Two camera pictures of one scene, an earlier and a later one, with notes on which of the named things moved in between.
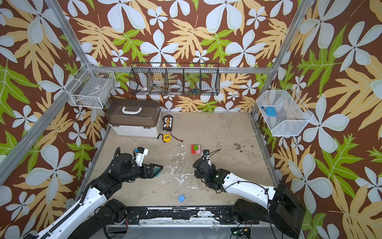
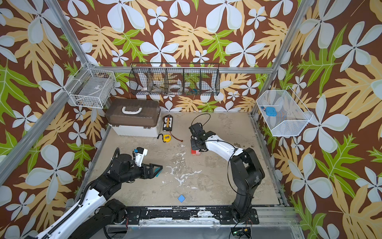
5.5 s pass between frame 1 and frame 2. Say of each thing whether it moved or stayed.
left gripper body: stayed
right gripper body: moved
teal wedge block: stayed
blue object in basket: stayed
